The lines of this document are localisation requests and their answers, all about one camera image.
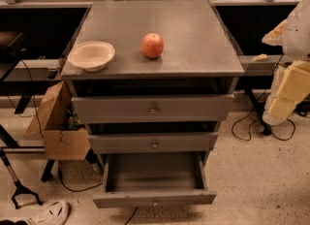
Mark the grey metal rail left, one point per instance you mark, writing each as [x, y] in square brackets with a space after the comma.
[36, 70]

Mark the grey drawer cabinet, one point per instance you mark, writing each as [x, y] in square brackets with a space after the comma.
[198, 58]

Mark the brown cardboard box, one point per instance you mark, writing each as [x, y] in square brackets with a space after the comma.
[52, 121]

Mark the white sneaker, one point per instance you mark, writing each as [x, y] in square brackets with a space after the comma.
[55, 214]

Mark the black grabber tool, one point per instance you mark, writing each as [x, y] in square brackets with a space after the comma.
[20, 189]

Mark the grey top drawer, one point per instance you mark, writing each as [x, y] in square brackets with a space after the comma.
[167, 108]

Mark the red apple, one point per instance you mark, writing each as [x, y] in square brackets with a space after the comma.
[152, 45]

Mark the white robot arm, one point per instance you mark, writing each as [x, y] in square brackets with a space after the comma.
[296, 36]

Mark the grey metal rail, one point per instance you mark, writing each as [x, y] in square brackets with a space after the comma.
[36, 70]
[263, 67]

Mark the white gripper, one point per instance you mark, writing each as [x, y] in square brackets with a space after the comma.
[298, 33]

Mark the grey middle drawer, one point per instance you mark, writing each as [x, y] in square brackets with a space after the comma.
[152, 142]

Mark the grey bottom drawer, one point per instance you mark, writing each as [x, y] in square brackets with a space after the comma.
[153, 179]

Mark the white paper bowl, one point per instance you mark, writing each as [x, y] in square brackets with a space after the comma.
[91, 56]

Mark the yellow foam piece on rail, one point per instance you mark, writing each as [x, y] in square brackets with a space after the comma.
[260, 57]

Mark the grey metal rail right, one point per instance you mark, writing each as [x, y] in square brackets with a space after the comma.
[263, 67]

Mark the grey drawer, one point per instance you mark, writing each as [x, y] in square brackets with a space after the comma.
[167, 108]
[152, 142]
[153, 179]

